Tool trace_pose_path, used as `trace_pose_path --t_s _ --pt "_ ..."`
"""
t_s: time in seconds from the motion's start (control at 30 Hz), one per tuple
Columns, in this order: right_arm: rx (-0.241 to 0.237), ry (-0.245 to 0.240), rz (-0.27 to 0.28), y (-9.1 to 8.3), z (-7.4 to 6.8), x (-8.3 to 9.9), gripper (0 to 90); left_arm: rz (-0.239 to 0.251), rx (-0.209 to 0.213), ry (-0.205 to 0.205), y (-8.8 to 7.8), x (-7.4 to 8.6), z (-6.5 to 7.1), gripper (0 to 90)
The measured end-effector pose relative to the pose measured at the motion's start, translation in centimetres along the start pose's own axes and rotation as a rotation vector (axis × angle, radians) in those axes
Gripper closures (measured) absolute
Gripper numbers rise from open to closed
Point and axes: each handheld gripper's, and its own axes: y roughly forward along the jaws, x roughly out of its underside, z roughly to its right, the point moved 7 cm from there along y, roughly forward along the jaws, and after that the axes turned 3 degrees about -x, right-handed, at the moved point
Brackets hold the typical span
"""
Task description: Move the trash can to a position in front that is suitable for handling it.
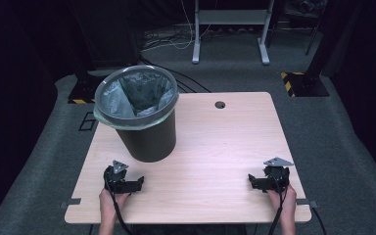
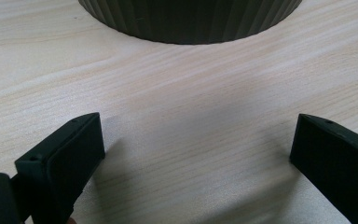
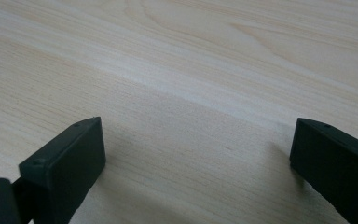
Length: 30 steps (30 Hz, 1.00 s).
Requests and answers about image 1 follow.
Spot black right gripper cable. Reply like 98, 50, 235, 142
267, 167, 291, 235

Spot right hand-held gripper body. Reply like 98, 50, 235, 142
262, 157, 295, 194

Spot bundle of floor cables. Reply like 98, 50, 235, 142
140, 0, 213, 53

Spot person's right hand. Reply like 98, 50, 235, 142
266, 183, 298, 213

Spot black cable under table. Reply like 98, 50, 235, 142
310, 207, 328, 235

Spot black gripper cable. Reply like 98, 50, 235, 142
104, 169, 133, 235
267, 167, 291, 235

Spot black tripod leg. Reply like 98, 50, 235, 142
305, 27, 322, 56

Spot black floor cables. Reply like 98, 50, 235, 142
139, 57, 212, 94

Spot black stand with striped base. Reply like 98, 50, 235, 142
67, 70, 103, 105
280, 0, 364, 99

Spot white metal desk frame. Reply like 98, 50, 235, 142
191, 0, 271, 66

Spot grey table edge bracket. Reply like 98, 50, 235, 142
60, 197, 82, 211

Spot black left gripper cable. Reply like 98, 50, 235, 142
104, 169, 133, 235

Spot grey plastic bin ring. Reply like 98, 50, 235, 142
94, 64, 180, 128

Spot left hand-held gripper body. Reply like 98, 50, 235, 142
103, 159, 135, 195

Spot person's left hand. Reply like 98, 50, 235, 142
98, 188, 132, 217

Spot dark brown trash bin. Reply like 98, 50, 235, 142
115, 109, 177, 164

